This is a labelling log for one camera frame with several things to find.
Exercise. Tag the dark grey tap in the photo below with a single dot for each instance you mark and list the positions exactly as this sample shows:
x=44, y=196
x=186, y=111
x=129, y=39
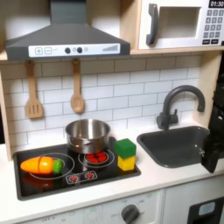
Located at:
x=166, y=116

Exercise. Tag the grey extractor hood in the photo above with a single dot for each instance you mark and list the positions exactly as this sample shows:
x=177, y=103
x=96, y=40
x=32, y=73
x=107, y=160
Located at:
x=67, y=35

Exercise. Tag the white toy microwave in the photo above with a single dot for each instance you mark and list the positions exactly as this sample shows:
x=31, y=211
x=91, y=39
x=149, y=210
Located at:
x=180, y=42

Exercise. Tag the yellow block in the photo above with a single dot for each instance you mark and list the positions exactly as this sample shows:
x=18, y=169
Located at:
x=126, y=164

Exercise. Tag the wooden slotted spatula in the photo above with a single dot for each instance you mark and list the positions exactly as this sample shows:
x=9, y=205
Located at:
x=34, y=109

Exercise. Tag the steel pot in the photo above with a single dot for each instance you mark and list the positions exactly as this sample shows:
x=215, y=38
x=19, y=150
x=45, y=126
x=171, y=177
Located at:
x=87, y=143

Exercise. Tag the wooden toy kitchen frame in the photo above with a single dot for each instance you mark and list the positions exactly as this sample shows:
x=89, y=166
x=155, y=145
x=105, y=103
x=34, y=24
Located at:
x=210, y=87

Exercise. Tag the green block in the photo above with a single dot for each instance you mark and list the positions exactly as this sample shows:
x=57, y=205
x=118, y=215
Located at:
x=125, y=148

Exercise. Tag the white oven control panel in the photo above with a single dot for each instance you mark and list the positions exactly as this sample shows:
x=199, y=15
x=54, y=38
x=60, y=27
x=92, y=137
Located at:
x=96, y=214

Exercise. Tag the black appliance window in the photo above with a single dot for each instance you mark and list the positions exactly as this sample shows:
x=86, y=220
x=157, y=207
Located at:
x=198, y=217

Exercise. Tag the wooden spoon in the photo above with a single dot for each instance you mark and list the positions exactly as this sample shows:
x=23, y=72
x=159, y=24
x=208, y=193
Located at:
x=77, y=103

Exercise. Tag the grey oven knob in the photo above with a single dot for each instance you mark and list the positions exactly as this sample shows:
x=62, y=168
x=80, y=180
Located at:
x=129, y=214

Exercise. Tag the orange toy carrot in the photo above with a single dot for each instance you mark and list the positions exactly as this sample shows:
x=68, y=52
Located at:
x=38, y=165

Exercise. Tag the black toy stove top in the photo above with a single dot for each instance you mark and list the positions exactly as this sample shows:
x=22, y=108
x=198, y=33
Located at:
x=43, y=189

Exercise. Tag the dark grey sink basin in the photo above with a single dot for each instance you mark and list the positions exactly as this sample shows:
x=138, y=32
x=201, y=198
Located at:
x=175, y=148

